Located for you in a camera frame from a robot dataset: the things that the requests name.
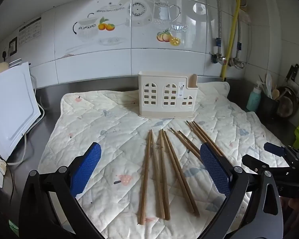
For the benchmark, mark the white microwave oven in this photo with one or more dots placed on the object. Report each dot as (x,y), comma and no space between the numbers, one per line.
(12,104)

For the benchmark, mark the teal pump bottle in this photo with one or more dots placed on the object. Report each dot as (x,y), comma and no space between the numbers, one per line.
(253,100)

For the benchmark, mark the black wall outlet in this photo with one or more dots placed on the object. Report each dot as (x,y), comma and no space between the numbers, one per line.
(13,46)

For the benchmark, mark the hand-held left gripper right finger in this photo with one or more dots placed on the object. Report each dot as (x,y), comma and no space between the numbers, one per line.
(214,169)

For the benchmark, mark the cream quilted mat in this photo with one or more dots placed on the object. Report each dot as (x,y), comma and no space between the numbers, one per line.
(102,134)

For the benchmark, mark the beige plastic chopstick holder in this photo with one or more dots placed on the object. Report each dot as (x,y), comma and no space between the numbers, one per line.
(162,107)

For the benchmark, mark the wall notice sticker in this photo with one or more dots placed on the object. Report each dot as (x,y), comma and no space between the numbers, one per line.
(30,31)

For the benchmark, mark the bunch of wooden chopsticks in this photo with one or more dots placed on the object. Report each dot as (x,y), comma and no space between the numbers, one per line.
(144,184)

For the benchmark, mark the white plastic spatula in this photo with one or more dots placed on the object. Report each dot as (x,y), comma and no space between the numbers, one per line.
(269,84)

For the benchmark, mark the plain metal valve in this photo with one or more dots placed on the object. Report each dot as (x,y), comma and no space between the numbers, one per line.
(237,63)

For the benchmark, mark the black utensil cup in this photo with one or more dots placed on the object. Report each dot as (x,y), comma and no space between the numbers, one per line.
(268,107)

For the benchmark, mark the metal valve red knob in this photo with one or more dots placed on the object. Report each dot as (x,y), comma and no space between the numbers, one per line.
(220,59)

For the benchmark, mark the wooden spoon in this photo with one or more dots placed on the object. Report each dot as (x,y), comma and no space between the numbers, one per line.
(276,94)

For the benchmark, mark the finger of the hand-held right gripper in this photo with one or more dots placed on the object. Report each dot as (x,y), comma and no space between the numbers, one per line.
(254,164)
(274,148)

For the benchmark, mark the dark frying pan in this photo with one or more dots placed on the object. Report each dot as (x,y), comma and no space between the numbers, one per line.
(287,103)

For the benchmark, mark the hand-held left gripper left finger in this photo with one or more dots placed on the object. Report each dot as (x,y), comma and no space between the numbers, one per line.
(87,169)

